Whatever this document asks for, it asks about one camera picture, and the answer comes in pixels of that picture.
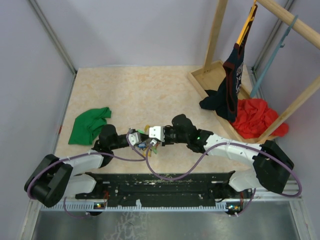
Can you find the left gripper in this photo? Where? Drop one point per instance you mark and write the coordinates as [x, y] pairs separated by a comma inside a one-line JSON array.
[[144, 137]]

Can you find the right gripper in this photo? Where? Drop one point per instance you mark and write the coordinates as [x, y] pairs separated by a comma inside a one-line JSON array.
[[166, 142]]

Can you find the large metal keyring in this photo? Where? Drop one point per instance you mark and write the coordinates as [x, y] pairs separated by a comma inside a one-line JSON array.
[[147, 129]]

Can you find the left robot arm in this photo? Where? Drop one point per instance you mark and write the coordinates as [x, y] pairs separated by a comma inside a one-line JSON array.
[[57, 178]]

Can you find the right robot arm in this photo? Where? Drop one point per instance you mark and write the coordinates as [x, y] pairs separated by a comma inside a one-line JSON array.
[[269, 165]]

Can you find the green cloth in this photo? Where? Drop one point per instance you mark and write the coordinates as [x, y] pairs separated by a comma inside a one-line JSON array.
[[88, 125]]

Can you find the dark navy jersey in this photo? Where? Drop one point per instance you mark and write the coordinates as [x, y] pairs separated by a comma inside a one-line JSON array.
[[224, 100]]

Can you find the red cloth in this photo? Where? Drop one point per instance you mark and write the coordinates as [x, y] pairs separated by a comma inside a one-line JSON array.
[[254, 116]]

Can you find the blue clothes hanger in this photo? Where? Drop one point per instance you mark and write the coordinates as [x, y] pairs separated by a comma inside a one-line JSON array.
[[272, 57]]

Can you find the yellow clothes hanger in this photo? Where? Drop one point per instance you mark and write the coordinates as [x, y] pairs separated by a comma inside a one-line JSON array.
[[249, 19]]

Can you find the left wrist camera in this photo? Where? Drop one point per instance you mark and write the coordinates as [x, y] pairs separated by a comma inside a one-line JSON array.
[[134, 137]]

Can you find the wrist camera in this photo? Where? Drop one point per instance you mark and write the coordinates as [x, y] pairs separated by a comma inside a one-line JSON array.
[[134, 137], [157, 132]]

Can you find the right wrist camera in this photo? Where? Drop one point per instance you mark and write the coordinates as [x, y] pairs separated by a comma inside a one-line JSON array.
[[157, 132]]

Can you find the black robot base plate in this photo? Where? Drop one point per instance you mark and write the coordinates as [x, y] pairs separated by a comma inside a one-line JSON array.
[[209, 185]]

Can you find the aluminium frame rail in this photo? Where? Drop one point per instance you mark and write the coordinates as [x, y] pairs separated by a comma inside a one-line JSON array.
[[168, 203]]

